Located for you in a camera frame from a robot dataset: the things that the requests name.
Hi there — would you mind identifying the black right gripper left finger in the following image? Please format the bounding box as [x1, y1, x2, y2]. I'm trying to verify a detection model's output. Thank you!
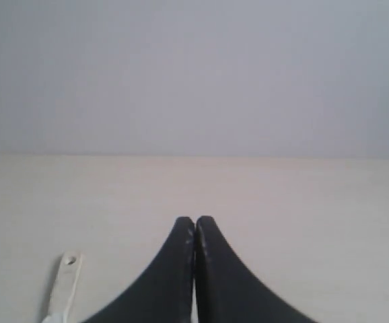
[86, 217, 195, 323]

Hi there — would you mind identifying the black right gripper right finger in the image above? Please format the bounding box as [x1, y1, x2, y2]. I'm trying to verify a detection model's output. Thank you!
[194, 216, 313, 323]

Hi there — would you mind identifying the white paint brush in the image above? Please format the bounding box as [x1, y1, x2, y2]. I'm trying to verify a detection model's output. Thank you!
[41, 250, 83, 323]

